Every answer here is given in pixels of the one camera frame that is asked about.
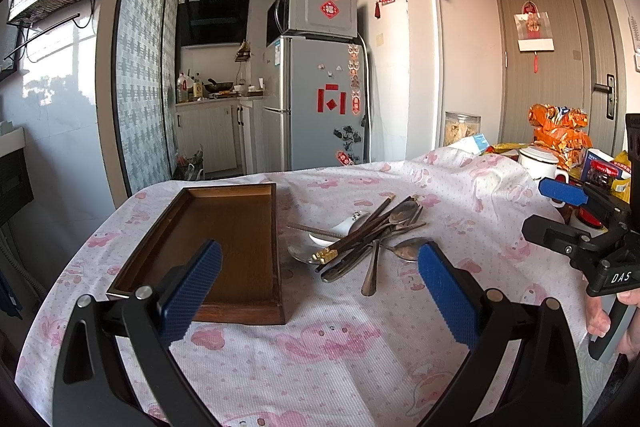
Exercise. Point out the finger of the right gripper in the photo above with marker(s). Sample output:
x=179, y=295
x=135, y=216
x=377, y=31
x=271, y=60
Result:
x=577, y=245
x=562, y=192

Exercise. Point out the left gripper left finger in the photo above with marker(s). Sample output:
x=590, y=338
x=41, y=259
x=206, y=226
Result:
x=91, y=385

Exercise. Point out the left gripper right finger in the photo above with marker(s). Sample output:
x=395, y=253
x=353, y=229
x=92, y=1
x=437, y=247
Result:
x=543, y=387

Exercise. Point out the gold dark chopstick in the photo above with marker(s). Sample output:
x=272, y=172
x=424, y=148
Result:
x=327, y=254

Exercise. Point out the white ceramic soup spoon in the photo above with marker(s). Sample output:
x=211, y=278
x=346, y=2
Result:
x=323, y=237

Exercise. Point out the steel fork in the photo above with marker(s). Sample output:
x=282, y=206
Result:
x=353, y=257

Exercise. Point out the plain dark chopstick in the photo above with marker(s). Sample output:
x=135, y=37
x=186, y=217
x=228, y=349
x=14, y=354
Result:
x=328, y=234

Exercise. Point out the large steel spoon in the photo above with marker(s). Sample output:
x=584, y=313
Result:
x=302, y=245

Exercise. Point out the person's right hand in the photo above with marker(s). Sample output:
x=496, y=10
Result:
x=598, y=323

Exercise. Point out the red packaged box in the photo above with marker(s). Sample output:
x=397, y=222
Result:
x=606, y=171

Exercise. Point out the white enamel mug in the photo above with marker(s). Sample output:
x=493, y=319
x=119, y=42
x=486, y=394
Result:
x=541, y=163

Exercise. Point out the orange snack bag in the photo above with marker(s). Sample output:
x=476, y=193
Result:
x=563, y=130

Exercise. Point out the glass food jar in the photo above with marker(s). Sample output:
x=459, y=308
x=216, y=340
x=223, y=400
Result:
x=459, y=126

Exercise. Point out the brown wooden door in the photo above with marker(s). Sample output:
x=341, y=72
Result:
x=562, y=53

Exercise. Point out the brown wooden tray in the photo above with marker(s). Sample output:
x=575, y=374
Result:
x=226, y=236

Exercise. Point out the pink patterned tablecloth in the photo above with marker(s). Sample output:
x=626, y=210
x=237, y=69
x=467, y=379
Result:
x=340, y=359

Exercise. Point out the silver refrigerator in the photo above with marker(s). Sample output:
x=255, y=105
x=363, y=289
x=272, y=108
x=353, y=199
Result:
x=314, y=104

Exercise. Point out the patterned sliding door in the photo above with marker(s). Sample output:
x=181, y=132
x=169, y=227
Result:
x=145, y=90

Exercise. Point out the silver microwave oven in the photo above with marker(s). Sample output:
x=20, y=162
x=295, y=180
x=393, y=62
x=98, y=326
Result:
x=333, y=19

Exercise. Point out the black range hood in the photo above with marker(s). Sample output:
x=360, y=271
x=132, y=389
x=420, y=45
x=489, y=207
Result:
x=205, y=22

